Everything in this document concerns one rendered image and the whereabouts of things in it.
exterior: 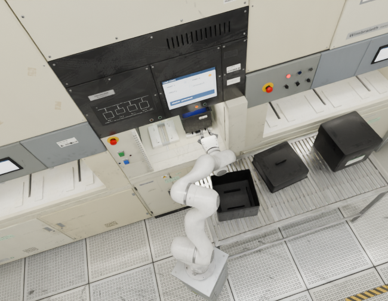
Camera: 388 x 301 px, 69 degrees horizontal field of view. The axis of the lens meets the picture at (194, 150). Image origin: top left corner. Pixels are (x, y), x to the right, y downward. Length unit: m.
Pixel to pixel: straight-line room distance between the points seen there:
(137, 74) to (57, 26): 0.38
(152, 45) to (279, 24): 0.61
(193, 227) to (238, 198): 0.75
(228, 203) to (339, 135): 0.88
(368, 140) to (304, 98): 0.62
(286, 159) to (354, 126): 0.50
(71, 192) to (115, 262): 0.92
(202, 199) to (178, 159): 0.91
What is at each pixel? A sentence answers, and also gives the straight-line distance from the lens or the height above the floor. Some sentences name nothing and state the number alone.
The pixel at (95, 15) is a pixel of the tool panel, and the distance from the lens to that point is 1.23.
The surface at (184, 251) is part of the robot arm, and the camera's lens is 1.53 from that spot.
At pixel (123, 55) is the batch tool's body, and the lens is 1.33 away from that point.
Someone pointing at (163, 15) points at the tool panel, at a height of 2.01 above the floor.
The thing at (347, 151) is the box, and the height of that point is 1.01.
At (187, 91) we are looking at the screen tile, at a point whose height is 1.57.
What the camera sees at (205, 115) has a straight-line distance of 2.05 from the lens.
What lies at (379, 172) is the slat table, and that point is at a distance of 2.39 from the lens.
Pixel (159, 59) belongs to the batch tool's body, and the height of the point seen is 1.81.
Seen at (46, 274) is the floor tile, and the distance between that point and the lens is 3.17.
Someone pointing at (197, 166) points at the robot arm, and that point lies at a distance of 1.28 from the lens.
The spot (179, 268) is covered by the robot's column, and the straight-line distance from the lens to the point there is 1.95.
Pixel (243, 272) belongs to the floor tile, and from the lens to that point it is 2.70.
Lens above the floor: 2.66
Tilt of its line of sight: 57 degrees down
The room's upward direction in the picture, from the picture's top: 12 degrees counter-clockwise
